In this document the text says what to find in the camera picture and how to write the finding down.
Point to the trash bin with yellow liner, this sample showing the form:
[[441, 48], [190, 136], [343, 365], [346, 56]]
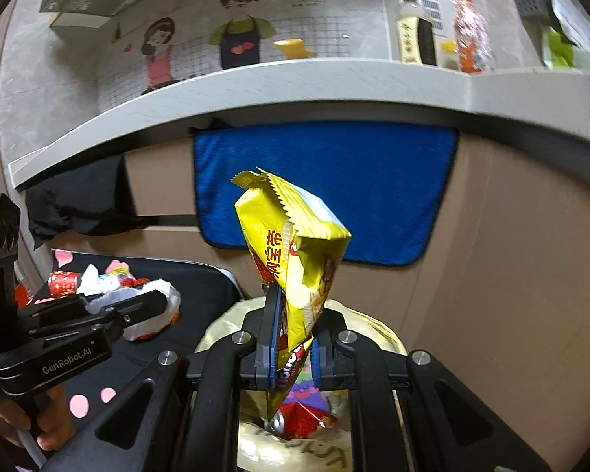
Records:
[[270, 447]]

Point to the red patterned packet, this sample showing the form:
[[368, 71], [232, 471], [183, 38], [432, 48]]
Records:
[[64, 285]]

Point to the orange drink bottle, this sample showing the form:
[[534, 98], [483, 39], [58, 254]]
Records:
[[469, 34]]

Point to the yellow cup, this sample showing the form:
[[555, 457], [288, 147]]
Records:
[[292, 49]]

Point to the small yellow-capped jar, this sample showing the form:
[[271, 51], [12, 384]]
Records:
[[449, 56]]

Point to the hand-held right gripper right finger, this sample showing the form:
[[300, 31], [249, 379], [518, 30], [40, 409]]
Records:
[[316, 364]]

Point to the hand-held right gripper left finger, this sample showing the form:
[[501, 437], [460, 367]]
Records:
[[274, 339]]

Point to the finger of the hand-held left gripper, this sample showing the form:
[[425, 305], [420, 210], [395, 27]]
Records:
[[103, 304], [93, 328]]

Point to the black mat with pink hearts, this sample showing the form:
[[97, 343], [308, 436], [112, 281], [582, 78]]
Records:
[[201, 295]]

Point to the black cloth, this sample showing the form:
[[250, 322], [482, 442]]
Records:
[[78, 196]]

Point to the person's left hand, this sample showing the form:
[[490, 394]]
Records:
[[54, 427]]

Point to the yellow snack bag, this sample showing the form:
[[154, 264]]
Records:
[[295, 265]]

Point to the white wrapper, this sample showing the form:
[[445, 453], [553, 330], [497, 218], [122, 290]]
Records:
[[169, 305]]

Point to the colourful candy wrapper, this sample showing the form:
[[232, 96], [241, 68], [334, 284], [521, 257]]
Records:
[[123, 273]]

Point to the blue towel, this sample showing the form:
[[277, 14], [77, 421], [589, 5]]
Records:
[[373, 196]]

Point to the red wrapper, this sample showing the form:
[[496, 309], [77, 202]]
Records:
[[305, 418]]

